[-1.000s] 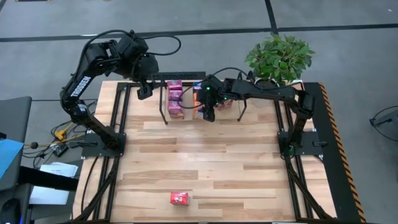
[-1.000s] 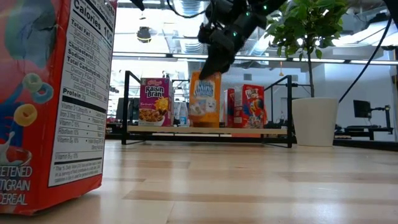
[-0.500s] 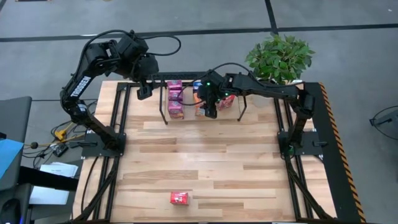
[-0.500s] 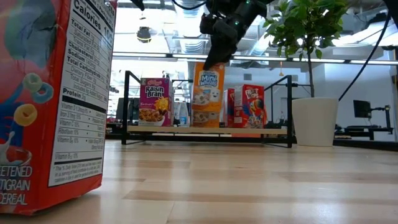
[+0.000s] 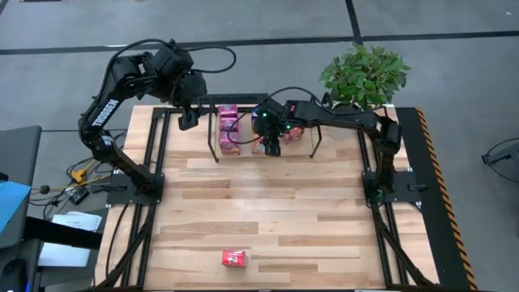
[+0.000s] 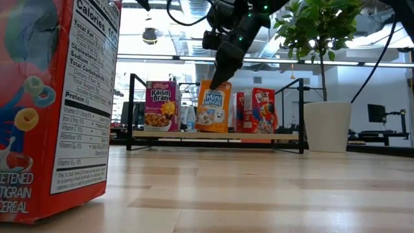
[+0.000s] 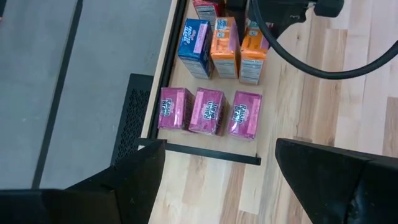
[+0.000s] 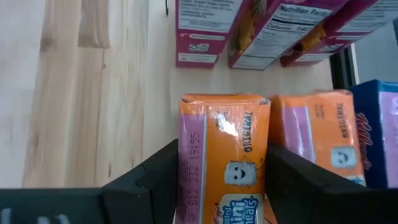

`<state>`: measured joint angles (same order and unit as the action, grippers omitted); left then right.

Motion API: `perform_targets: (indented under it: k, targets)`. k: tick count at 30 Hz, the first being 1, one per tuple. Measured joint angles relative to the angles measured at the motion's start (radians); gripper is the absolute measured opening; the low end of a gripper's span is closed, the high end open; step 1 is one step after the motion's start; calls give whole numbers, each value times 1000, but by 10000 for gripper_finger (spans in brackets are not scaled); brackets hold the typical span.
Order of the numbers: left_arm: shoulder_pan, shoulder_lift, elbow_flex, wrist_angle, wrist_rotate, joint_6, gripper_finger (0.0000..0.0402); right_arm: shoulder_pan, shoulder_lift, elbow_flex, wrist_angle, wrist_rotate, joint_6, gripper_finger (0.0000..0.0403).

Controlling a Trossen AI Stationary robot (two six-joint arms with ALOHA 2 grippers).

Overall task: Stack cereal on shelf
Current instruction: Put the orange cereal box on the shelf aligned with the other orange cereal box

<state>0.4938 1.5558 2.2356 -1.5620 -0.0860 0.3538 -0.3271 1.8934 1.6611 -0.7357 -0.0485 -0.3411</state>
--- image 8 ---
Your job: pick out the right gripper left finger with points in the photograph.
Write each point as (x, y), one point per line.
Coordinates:
(149, 193)

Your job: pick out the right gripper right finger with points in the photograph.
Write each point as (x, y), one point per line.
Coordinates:
(298, 199)

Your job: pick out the orange Mini Wheats cereal box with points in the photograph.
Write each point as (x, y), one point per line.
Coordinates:
(224, 140)
(317, 130)

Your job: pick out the blue Frosted Flakes cereal box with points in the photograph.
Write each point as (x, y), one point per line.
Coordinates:
(379, 130)

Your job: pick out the magenta Raisin Bran cereal box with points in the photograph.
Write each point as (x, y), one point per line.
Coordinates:
(199, 46)
(264, 40)
(323, 46)

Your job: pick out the wooden shelf with black legs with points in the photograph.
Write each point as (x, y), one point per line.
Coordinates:
(161, 93)

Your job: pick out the black aluminium table frame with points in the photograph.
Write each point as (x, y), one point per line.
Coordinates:
(340, 71)

